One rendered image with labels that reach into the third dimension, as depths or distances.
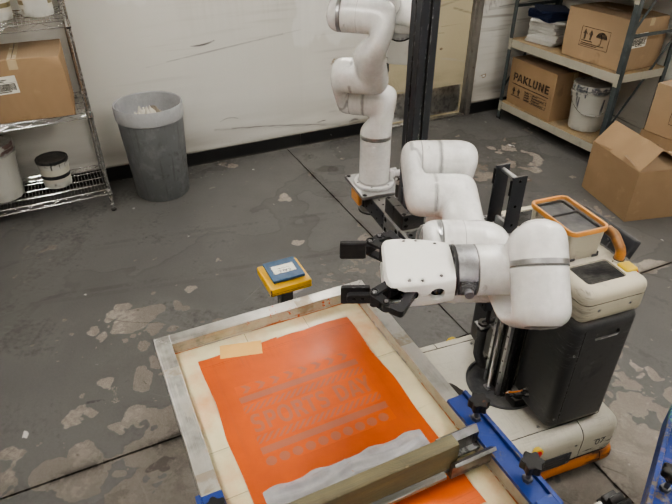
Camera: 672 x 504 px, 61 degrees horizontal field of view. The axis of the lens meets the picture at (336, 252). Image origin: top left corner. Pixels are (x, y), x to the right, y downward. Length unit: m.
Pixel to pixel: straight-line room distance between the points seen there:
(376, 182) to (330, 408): 0.75
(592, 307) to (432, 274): 1.15
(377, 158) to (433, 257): 0.95
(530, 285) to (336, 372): 0.75
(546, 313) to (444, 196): 0.53
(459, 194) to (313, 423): 0.59
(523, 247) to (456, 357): 1.72
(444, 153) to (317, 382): 0.61
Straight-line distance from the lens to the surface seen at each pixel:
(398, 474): 1.13
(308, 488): 1.21
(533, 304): 0.76
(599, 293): 1.90
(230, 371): 1.44
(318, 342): 1.49
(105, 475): 2.56
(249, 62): 4.58
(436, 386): 1.35
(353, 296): 0.78
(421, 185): 1.23
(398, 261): 0.81
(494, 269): 0.82
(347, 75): 1.60
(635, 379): 3.04
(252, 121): 4.72
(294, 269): 1.71
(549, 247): 0.77
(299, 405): 1.35
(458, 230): 1.09
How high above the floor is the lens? 1.97
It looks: 34 degrees down
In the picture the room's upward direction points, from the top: straight up
